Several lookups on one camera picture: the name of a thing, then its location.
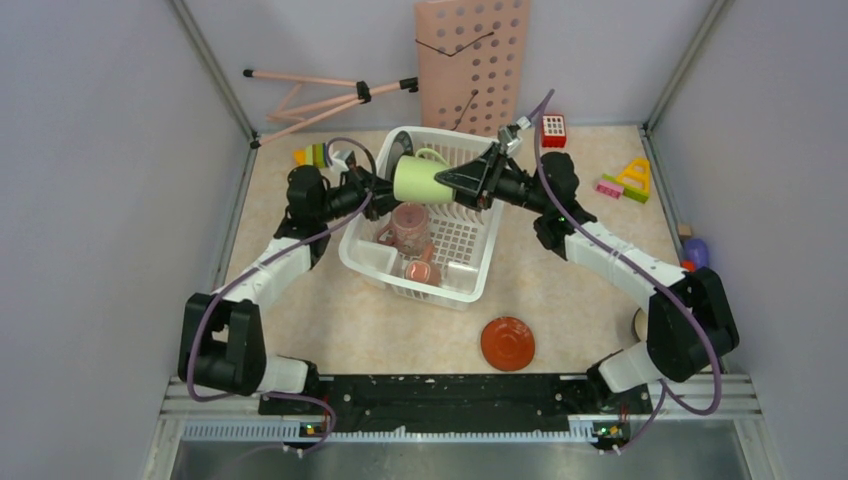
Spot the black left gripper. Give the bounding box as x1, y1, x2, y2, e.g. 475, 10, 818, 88
316, 164, 416, 223

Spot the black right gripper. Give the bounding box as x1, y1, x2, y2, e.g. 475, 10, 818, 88
435, 143, 549, 215

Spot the light green mug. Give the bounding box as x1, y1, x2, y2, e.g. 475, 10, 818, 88
392, 147, 454, 205

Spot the pink patterned mug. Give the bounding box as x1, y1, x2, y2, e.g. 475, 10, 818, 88
374, 202, 430, 257

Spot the pink mug white interior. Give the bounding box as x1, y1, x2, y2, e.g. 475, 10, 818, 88
404, 242, 442, 286

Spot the orange saucer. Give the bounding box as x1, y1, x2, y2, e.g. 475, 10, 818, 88
480, 316, 536, 372

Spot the white plate green patterned rim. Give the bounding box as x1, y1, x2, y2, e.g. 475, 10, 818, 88
384, 130, 414, 181

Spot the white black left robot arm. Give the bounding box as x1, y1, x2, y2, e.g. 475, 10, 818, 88
178, 166, 399, 414

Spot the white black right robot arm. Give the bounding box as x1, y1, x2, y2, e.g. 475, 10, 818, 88
434, 143, 740, 412

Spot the white plastic dish rack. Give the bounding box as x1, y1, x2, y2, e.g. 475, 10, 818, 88
339, 126, 504, 310

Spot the striped colourful toy block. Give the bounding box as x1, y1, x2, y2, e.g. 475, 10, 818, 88
293, 143, 332, 169

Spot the pink tripod stand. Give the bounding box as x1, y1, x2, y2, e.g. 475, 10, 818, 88
242, 67, 420, 148

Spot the red white toy block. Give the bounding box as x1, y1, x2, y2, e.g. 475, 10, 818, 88
541, 114, 567, 149

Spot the pink perforated board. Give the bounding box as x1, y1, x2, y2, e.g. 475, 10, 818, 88
414, 0, 532, 137

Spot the pink green toy brick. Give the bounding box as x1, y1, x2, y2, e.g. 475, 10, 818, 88
595, 175, 650, 204

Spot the yellow triangle toy block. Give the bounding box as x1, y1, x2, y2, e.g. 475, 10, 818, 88
615, 158, 651, 203

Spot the purple bottle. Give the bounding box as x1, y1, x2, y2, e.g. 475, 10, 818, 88
681, 238, 710, 272

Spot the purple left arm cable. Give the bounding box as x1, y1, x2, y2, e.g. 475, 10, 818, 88
184, 137, 379, 458

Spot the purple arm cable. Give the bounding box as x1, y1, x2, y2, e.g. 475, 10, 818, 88
526, 89, 723, 455
184, 137, 379, 458

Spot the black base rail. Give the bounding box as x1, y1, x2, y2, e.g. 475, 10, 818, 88
258, 372, 654, 435

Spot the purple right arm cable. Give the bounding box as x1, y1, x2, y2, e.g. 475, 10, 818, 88
526, 89, 723, 455

